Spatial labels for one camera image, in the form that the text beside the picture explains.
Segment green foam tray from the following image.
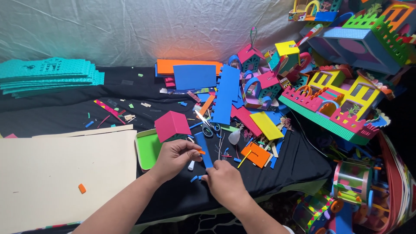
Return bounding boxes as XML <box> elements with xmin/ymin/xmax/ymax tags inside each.
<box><xmin>135</xmin><ymin>129</ymin><xmax>164</xmax><ymax>173</ymax></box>

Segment yellow house on green base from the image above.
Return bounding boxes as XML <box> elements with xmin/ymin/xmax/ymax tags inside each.
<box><xmin>278</xmin><ymin>64</ymin><xmax>391</xmax><ymax>146</ymax></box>

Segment pink glitter strip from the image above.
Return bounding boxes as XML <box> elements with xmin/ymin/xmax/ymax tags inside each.
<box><xmin>187</xmin><ymin>90</ymin><xmax>202</xmax><ymax>104</ymax></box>

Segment orange foam sheet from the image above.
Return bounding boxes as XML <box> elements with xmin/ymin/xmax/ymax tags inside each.
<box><xmin>156</xmin><ymin>59</ymin><xmax>223</xmax><ymax>77</ymax></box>

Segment large cream foam sheet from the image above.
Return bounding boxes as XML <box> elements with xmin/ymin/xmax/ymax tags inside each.
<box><xmin>0</xmin><ymin>130</ymin><xmax>138</xmax><ymax>234</ymax></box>

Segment pink-roofed house with blue arches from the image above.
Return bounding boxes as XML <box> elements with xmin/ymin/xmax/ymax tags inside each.
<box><xmin>241</xmin><ymin>70</ymin><xmax>283</xmax><ymax>112</ymax></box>

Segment person's right hand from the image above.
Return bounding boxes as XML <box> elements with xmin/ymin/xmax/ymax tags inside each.
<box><xmin>201</xmin><ymin>159</ymin><xmax>251</xmax><ymax>212</ymax></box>

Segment curved stack of foam sheets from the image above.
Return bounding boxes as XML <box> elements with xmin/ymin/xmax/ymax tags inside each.
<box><xmin>372</xmin><ymin>130</ymin><xmax>416</xmax><ymax>234</ymax></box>

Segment pink patterned foam strip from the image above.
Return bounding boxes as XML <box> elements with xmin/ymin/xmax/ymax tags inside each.
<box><xmin>93</xmin><ymin>99</ymin><xmax>127</xmax><ymax>125</ymax></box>

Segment yellow foam piece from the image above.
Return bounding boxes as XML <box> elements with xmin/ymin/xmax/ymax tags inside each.
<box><xmin>249</xmin><ymin>111</ymin><xmax>285</xmax><ymax>141</ymax></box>

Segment stack of teal foam sheets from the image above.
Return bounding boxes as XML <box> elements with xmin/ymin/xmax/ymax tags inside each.
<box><xmin>0</xmin><ymin>57</ymin><xmax>105</xmax><ymax>99</ymax></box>

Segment black table cloth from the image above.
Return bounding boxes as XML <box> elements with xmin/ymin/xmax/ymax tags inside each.
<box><xmin>0</xmin><ymin>66</ymin><xmax>334</xmax><ymax>225</ymax></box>

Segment pink textured foam sheet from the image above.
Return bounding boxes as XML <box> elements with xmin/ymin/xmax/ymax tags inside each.
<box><xmin>230</xmin><ymin>105</ymin><xmax>263</xmax><ymax>138</ymax></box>

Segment foam house with yellow arch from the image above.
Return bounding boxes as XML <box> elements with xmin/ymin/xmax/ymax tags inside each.
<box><xmin>288</xmin><ymin>0</ymin><xmax>342</xmax><ymax>23</ymax></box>

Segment person's left hand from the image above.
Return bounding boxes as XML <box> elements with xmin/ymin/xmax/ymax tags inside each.
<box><xmin>148</xmin><ymin>139</ymin><xmax>204</xmax><ymax>184</ymax></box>

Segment colourful foam carriage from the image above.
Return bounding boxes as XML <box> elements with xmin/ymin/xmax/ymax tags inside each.
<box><xmin>292</xmin><ymin>159</ymin><xmax>391</xmax><ymax>234</ymax></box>

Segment pink house with hanging loop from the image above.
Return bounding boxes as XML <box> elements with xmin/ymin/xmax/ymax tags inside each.
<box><xmin>236</xmin><ymin>27</ymin><xmax>266</xmax><ymax>73</ymax></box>

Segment scattered foam scraps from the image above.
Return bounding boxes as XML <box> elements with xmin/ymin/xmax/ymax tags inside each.
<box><xmin>84</xmin><ymin>73</ymin><xmax>163</xmax><ymax>129</ymax></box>

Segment scissors with black handles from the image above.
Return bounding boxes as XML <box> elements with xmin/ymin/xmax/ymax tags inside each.
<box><xmin>194</xmin><ymin>109</ymin><xmax>222</xmax><ymax>139</ymax></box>

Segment yellow foam strip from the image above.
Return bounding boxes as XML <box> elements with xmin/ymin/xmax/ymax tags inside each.
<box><xmin>237</xmin><ymin>150</ymin><xmax>253</xmax><ymax>169</ymax></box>

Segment pink foam roof house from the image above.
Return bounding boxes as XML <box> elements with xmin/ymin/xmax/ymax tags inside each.
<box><xmin>154</xmin><ymin>110</ymin><xmax>192</xmax><ymax>143</ymax></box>

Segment yellow-roofed foam house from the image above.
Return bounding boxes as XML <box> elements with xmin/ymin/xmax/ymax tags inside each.
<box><xmin>264</xmin><ymin>40</ymin><xmax>301</xmax><ymax>77</ymax></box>

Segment orange foam card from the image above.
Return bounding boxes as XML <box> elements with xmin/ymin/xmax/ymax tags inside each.
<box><xmin>240</xmin><ymin>141</ymin><xmax>272</xmax><ymax>169</ymax></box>

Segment large blue foam house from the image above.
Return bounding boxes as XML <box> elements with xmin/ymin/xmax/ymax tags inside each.
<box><xmin>299</xmin><ymin>0</ymin><xmax>416</xmax><ymax>76</ymax></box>

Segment blue notched foam sheet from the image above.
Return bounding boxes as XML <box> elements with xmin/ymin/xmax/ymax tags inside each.
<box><xmin>211</xmin><ymin>64</ymin><xmax>241</xmax><ymax>126</ymax></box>

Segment blue foam strip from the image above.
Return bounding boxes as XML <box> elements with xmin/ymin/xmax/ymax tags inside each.
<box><xmin>194</xmin><ymin>132</ymin><xmax>214</xmax><ymax>169</ymax></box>

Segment thin cream foam sheet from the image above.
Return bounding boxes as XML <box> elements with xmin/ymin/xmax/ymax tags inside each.
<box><xmin>32</xmin><ymin>124</ymin><xmax>134</xmax><ymax>139</ymax></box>

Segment clear glue bottle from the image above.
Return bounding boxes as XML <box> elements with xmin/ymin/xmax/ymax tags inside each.
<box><xmin>228</xmin><ymin>127</ymin><xmax>244</xmax><ymax>146</ymax></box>

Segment white backdrop sheet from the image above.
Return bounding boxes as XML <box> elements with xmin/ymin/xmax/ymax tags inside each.
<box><xmin>0</xmin><ymin>0</ymin><xmax>304</xmax><ymax>68</ymax></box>

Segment blue rectangular foam sheet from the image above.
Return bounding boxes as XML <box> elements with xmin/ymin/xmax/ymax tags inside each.
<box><xmin>172</xmin><ymin>64</ymin><xmax>218</xmax><ymax>91</ymax></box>

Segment orange textured foam strip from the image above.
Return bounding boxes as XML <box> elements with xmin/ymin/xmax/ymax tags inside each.
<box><xmin>196</xmin><ymin>94</ymin><xmax>216</xmax><ymax>119</ymax></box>

